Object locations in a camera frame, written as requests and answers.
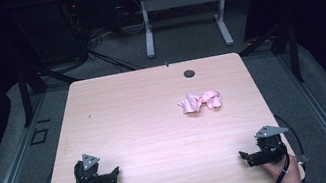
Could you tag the pink sock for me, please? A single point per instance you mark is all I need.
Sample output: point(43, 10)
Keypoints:
point(191, 103)
point(213, 98)

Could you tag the black metal stand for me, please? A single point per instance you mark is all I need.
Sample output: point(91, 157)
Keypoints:
point(25, 95)
point(294, 54)

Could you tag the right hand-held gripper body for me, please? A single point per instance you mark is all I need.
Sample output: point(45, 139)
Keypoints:
point(269, 149)

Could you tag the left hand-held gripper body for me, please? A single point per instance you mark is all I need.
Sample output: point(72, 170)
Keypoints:
point(90, 180)

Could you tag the grey metal table bracket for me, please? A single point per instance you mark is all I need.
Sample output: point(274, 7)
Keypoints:
point(304, 158)

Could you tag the person's right hand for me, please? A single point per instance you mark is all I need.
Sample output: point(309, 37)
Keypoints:
point(288, 172)

